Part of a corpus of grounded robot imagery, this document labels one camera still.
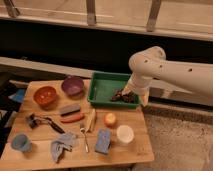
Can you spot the blue cup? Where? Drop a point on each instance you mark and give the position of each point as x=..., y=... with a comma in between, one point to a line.
x=21, y=143

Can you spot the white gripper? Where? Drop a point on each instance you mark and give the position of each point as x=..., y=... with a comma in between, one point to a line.
x=140, y=88

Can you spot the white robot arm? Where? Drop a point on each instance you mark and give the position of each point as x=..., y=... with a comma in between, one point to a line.
x=152, y=63

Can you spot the orange carrot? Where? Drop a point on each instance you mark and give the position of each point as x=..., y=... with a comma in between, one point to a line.
x=72, y=118

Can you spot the metal fork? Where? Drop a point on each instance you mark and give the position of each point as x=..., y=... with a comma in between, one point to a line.
x=82, y=130

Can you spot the orange bowl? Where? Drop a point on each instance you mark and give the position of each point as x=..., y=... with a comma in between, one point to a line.
x=45, y=96

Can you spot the purple bowl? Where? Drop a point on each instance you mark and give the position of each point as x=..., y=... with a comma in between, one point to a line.
x=72, y=85

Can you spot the blue sponge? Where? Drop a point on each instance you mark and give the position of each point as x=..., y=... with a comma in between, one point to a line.
x=103, y=141

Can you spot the black handled brush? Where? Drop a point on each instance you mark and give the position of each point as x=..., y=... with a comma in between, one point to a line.
x=34, y=121

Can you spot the blue-grey cloth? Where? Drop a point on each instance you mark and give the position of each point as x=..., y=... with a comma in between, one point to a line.
x=65, y=141

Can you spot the green plastic tray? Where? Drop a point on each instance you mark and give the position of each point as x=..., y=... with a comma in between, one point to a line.
x=103, y=86

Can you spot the dark brown clump in tray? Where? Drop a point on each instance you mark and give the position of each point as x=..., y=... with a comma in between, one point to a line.
x=127, y=98

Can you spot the blue object left edge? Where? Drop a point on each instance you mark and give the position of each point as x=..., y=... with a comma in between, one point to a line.
x=18, y=96

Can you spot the grey eraser block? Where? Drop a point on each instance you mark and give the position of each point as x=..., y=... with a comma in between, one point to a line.
x=69, y=109

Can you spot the white cup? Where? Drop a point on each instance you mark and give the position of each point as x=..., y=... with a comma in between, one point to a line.
x=125, y=134

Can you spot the orange fruit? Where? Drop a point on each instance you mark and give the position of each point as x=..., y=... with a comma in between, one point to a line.
x=110, y=119

